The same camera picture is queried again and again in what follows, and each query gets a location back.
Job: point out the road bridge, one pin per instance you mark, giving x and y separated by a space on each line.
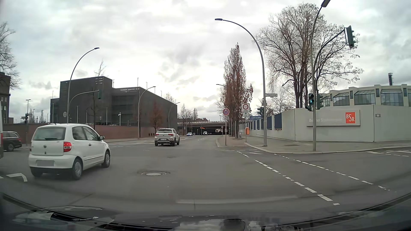
205 123

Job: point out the row of bare trees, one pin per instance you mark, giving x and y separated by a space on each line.
188 115

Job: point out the tall brown-leaved poplar tree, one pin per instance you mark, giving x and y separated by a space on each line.
235 86

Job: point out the silver suv car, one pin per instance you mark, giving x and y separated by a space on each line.
166 136

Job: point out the small reddish tree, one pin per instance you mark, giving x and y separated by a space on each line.
156 117

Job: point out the grey asphalt road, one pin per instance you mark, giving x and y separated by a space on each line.
199 166

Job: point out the traffic light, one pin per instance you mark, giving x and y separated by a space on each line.
26 117
260 111

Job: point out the dark grey block building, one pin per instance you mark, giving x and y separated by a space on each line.
122 106

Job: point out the car's own bonnet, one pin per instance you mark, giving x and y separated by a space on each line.
205 221

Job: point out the grey paved pavement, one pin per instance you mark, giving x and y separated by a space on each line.
308 146

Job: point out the large bare tree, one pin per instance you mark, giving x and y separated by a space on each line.
298 57

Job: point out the road markings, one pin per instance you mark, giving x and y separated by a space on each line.
325 198

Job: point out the white small hatchback car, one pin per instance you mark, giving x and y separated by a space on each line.
61 150

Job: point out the pale building with glass roofs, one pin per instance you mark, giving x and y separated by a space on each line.
366 96

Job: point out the chimney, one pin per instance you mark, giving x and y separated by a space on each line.
390 78

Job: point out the dark parked car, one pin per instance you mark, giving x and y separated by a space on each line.
11 140

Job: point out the dark brick building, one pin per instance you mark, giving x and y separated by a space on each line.
4 99

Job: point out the bare tree branches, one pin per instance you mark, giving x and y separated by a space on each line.
5 54

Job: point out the round road sign on post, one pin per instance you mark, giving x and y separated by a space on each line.
226 112

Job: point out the prohibition signs on post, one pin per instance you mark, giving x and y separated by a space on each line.
245 107

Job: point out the tall curved lamp post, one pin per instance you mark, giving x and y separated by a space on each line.
264 96

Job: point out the red brick wall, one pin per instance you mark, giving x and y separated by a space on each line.
118 131

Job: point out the pale grey concrete wall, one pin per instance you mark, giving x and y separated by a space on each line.
340 128

